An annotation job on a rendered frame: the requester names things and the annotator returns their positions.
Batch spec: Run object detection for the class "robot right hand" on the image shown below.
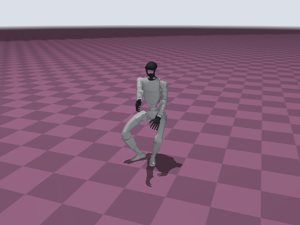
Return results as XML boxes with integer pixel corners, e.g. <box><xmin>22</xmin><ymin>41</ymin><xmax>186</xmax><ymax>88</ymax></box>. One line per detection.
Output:
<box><xmin>135</xmin><ymin>99</ymin><xmax>141</xmax><ymax>112</ymax></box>

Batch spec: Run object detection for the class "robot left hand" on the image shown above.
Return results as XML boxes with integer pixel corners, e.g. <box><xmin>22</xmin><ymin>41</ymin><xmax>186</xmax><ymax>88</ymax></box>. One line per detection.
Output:
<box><xmin>149</xmin><ymin>115</ymin><xmax>161</xmax><ymax>130</ymax></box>

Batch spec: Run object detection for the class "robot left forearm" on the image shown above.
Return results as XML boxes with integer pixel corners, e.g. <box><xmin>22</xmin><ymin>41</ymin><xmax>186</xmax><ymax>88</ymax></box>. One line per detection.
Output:
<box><xmin>157</xmin><ymin>100</ymin><xmax>167</xmax><ymax>118</ymax></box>

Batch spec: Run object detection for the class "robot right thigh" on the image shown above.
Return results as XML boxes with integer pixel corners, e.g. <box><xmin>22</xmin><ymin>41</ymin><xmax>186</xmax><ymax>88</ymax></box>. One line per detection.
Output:
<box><xmin>121</xmin><ymin>111</ymin><xmax>148</xmax><ymax>139</ymax></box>

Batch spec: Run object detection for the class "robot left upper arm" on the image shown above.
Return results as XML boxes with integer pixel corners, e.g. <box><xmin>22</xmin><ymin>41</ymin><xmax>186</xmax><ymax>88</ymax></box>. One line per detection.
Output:
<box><xmin>159</xmin><ymin>81</ymin><xmax>168</xmax><ymax>105</ymax></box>

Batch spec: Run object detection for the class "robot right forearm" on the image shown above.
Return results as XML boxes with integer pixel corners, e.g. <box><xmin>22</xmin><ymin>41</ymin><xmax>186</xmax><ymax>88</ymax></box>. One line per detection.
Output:
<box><xmin>136</xmin><ymin>90</ymin><xmax>143</xmax><ymax>104</ymax></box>

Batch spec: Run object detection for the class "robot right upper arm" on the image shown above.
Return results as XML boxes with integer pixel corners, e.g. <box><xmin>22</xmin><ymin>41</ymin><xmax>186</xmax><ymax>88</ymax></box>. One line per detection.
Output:
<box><xmin>136</xmin><ymin>77</ymin><xmax>144</xmax><ymax>95</ymax></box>

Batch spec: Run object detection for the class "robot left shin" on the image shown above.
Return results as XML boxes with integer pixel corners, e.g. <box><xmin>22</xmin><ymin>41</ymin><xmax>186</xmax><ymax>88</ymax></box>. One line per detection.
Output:
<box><xmin>151</xmin><ymin>138</ymin><xmax>163</xmax><ymax>158</ymax></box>

